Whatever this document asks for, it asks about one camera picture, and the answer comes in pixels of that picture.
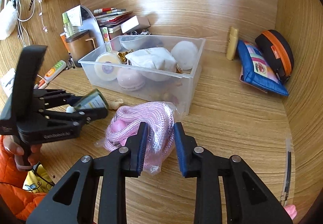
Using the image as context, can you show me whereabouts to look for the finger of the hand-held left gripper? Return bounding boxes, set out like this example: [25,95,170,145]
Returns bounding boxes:
[35,89,83,109]
[40,107,109,125]

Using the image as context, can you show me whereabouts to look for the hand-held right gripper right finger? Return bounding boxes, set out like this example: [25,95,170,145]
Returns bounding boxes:
[174,122,293,224]

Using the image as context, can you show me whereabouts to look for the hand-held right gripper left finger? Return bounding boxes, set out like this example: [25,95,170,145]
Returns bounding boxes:
[26,122,149,224]

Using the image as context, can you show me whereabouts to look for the dark green tube white cap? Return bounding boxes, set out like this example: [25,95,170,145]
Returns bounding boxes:
[66,89,109,113]

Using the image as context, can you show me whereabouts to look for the pink rope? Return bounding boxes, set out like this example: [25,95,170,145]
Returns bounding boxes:
[94,101,186,176]

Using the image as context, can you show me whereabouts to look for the pink macaron case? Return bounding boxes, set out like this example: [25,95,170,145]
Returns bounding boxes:
[117,67,146,92]

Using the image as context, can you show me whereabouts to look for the clear plastic bin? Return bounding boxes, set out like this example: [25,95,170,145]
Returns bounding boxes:
[78,34,206,116]

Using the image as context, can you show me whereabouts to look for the white cloth pouch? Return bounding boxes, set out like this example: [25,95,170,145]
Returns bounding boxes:
[126,47,177,81]

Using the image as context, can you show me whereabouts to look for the white round jar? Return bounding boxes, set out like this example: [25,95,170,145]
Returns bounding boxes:
[171,40,199,70]

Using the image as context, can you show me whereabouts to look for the wooden desktop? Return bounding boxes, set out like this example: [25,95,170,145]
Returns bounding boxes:
[0,47,294,224]

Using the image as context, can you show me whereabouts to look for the person's left hand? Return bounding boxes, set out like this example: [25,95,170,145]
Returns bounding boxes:
[4,137,42,171]

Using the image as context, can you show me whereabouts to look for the beige knobbly figurine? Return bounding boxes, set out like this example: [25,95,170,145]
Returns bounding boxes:
[110,99,125,111]

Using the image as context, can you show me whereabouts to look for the white tape roll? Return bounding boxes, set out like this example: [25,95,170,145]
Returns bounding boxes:
[94,52,123,81]

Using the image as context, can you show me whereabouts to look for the brown canister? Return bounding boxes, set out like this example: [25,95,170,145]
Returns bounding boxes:
[65,30,98,68]

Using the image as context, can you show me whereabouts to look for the gold foil ornament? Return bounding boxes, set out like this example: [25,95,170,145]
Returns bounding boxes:
[119,50,134,63]

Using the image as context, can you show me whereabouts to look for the white fluffy item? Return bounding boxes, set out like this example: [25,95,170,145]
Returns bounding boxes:
[0,0,18,40]

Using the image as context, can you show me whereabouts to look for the light green sachet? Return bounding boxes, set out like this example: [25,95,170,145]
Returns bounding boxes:
[62,12,72,37]

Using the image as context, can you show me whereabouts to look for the grey bowl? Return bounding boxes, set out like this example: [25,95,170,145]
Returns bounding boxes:
[119,36,142,49]

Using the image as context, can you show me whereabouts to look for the card with coloured dots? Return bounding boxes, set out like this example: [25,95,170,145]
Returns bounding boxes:
[101,26,111,44]

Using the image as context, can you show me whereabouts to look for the white arched holder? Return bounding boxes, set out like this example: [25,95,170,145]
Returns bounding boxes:
[62,5,105,45]

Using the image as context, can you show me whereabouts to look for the yellow printed cloth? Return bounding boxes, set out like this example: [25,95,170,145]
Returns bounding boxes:
[23,171,55,193]

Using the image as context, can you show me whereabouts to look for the small cardboard box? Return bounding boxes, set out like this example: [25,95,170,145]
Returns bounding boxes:
[120,15,151,34]

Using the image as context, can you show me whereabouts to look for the stack of red booklets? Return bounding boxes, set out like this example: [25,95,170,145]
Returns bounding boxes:
[94,7,134,34]

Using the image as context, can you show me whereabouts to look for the blue zip pouch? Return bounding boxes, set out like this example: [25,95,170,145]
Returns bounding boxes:
[239,40,289,97]

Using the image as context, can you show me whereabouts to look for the black pen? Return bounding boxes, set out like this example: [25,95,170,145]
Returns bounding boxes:
[279,138,293,205]

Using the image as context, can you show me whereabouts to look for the yellow tube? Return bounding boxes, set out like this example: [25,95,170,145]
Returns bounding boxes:
[226,26,239,61]

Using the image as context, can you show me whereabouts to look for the pink soft object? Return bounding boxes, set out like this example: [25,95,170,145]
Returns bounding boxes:
[284,204,297,220]

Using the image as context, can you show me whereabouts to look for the black orange zip case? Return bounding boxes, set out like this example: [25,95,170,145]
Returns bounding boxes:
[255,29,295,85]

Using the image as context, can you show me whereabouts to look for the white cable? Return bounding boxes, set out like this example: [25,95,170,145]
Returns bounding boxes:
[13,0,48,48]

